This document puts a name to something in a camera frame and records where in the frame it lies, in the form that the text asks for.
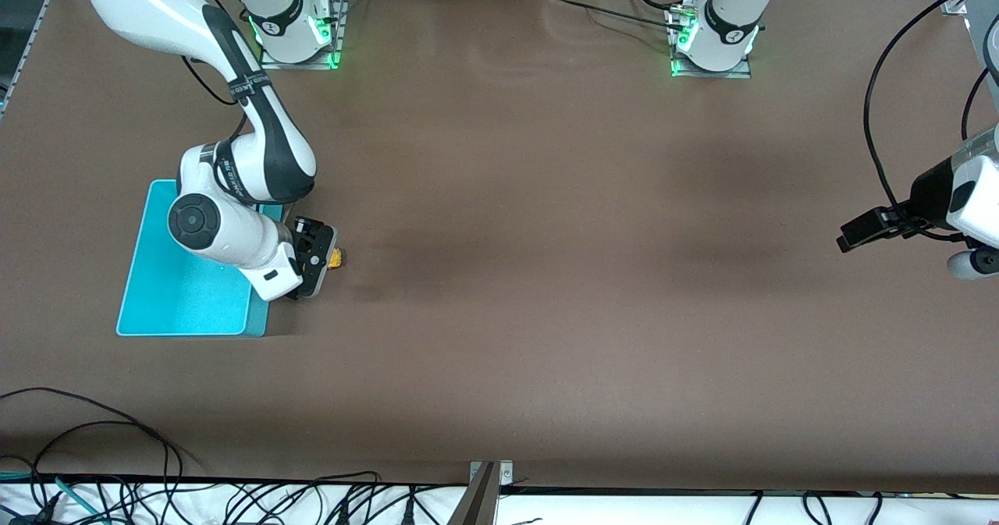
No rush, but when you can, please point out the teal cable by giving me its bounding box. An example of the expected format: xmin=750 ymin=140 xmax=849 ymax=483
xmin=0 ymin=470 xmax=106 ymax=525

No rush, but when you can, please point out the large table cover mat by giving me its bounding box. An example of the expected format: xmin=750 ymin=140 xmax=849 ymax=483
xmin=0 ymin=0 xmax=999 ymax=495

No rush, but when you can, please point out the long looped black cable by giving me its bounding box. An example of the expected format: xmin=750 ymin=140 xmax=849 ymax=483
xmin=0 ymin=387 xmax=186 ymax=510

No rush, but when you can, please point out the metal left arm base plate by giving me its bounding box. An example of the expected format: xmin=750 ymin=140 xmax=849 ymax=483
xmin=667 ymin=6 xmax=755 ymax=80

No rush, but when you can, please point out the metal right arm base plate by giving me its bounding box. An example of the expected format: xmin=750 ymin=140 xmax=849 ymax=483
xmin=259 ymin=0 xmax=346 ymax=71

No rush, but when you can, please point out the metal table edge bracket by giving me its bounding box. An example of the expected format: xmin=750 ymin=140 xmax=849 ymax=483
xmin=468 ymin=460 xmax=514 ymax=485

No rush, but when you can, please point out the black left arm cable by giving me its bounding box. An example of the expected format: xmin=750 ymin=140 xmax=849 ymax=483
xmin=960 ymin=69 xmax=992 ymax=140
xmin=862 ymin=0 xmax=999 ymax=218

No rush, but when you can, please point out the grey diagonal bar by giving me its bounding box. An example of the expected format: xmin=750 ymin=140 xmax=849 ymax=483
xmin=447 ymin=463 xmax=500 ymax=525

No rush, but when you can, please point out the black base power cable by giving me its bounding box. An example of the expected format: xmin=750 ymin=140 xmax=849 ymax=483
xmin=558 ymin=0 xmax=691 ymax=33

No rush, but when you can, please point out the turquoise plastic bin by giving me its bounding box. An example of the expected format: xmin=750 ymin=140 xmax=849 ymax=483
xmin=116 ymin=179 xmax=286 ymax=337

